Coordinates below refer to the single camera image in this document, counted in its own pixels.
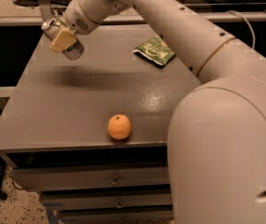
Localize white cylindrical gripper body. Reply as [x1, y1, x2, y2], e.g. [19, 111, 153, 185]
[64, 0, 101, 35]

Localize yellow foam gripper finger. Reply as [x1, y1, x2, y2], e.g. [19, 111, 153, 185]
[49, 28, 77, 53]

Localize silver 7up soda can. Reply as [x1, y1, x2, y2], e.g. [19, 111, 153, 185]
[41, 17, 84, 61]

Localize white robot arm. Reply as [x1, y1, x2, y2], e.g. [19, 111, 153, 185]
[51, 0, 266, 224]

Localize green chip bag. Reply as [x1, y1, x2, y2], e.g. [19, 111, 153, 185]
[133, 35, 175, 67]

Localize grey drawer cabinet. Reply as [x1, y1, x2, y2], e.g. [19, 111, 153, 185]
[0, 23, 202, 224]

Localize orange fruit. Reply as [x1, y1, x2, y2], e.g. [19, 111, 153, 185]
[107, 114, 132, 140]

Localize top grey drawer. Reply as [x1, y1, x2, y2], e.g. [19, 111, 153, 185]
[9, 165, 169, 191]

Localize grey drawer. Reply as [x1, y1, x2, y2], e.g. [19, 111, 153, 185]
[9, 165, 169, 191]
[41, 189, 172, 210]
[59, 205, 173, 224]

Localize middle grey drawer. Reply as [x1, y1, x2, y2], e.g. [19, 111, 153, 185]
[41, 189, 172, 210]

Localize bottom grey drawer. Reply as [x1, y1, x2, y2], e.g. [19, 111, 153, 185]
[59, 205, 173, 224]

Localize white cable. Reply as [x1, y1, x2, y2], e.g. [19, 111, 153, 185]
[225, 10, 257, 50]

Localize metal railing frame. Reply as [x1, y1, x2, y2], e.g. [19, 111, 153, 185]
[0, 0, 266, 26]

